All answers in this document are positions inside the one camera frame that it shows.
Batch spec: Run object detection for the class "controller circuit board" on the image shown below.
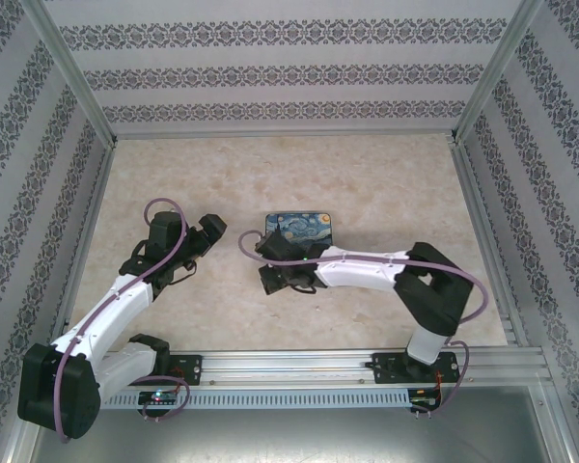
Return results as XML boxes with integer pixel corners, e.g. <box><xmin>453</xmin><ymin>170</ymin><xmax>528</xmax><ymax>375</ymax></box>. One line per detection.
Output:
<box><xmin>138</xmin><ymin>390</ymin><xmax>180</xmax><ymax>407</ymax></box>
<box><xmin>411</xmin><ymin>388</ymin><xmax>441</xmax><ymax>409</ymax></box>

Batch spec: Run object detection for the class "aluminium frame post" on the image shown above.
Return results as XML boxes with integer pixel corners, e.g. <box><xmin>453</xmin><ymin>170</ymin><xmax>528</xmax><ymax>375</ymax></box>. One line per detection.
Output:
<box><xmin>27</xmin><ymin>0</ymin><xmax>120</xmax><ymax>147</ymax></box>
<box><xmin>449</xmin><ymin>0</ymin><xmax>545</xmax><ymax>144</ymax></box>

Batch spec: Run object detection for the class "right controller circuit board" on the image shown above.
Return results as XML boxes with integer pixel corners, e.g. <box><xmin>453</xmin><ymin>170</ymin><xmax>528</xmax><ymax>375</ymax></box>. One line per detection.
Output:
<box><xmin>411</xmin><ymin>388</ymin><xmax>441</xmax><ymax>409</ymax></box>

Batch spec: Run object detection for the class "left controller circuit board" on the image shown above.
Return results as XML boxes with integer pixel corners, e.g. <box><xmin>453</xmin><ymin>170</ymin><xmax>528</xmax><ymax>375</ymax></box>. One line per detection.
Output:
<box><xmin>138</xmin><ymin>390</ymin><xmax>180</xmax><ymax>407</ymax></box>

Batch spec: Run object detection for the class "grey sheet metal tray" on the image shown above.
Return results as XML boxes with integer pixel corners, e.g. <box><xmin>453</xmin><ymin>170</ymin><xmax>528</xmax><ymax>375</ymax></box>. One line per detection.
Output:
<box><xmin>7</xmin><ymin>405</ymin><xmax>578</xmax><ymax>463</ymax></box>

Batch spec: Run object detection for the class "aluminium side rail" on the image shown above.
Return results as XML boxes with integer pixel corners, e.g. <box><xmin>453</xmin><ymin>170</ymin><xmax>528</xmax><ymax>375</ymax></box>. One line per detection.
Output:
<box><xmin>50</xmin><ymin>143</ymin><xmax>120</xmax><ymax>356</ymax></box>
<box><xmin>449</xmin><ymin>139</ymin><xmax>530</xmax><ymax>347</ymax></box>

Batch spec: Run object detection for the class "long aluminium base rail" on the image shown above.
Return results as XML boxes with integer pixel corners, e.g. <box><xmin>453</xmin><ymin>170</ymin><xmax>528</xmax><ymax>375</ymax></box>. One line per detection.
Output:
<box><xmin>100</xmin><ymin>350</ymin><xmax>547</xmax><ymax>388</ymax></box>

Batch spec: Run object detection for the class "starry night print tin box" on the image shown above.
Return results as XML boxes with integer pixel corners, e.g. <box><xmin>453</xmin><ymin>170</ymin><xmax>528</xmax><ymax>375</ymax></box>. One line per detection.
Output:
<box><xmin>262</xmin><ymin>210</ymin><xmax>340</xmax><ymax>257</ymax></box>

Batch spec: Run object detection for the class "slotted grey cable duct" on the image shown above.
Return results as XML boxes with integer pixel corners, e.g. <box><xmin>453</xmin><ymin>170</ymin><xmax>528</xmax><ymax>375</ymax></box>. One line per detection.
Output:
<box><xmin>99</xmin><ymin>389</ymin><xmax>412</xmax><ymax>409</ymax></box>

